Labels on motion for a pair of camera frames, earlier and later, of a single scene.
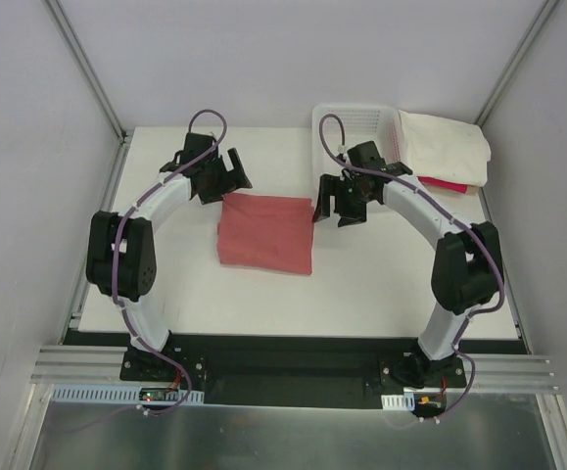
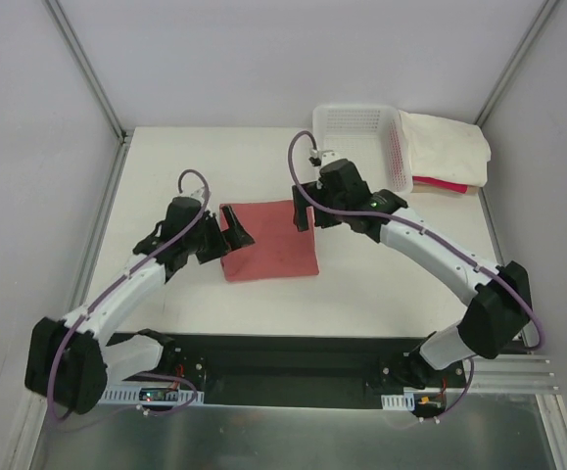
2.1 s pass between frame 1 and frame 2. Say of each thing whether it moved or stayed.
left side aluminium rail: stayed
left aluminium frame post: stayed
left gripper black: moved
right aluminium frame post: stayed
